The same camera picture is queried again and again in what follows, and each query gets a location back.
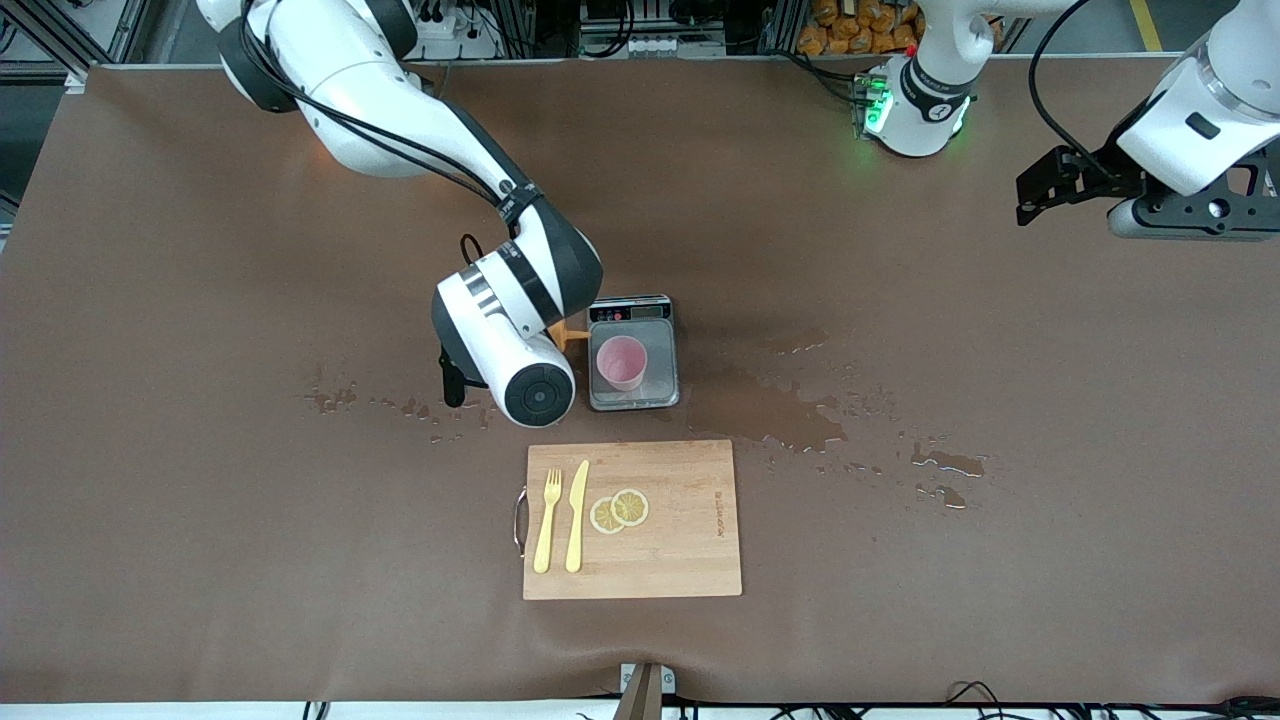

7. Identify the pink plastic cup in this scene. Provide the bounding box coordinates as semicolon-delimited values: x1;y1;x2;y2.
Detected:
596;336;648;392

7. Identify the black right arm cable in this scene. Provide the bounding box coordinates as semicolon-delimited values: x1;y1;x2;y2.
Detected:
235;0;521;266

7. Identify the yellow plastic knife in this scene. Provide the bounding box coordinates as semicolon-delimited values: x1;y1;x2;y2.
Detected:
565;459;591;574

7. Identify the yellow plastic fork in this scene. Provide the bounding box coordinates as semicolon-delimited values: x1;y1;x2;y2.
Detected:
532;468;564;575

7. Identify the white power strip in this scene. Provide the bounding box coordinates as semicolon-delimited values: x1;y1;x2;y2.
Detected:
412;5;501;61

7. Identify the bamboo cutting board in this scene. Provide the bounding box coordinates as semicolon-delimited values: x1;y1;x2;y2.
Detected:
513;439;744;602

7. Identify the metal table edge bracket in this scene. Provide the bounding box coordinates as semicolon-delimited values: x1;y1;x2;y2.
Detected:
612;662;677;720

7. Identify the orange snack packets pile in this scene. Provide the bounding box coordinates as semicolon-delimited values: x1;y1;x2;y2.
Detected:
797;0;926;56

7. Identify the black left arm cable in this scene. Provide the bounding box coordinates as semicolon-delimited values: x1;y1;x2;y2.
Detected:
1028;0;1121;186

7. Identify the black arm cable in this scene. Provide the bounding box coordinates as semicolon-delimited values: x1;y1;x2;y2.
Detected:
1028;0;1121;186
235;0;521;266

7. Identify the silver digital kitchen scale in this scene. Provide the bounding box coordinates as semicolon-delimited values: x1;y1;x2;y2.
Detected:
586;294;681;412

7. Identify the brown table cover mat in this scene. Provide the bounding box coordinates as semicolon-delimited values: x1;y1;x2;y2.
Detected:
0;55;1280;706

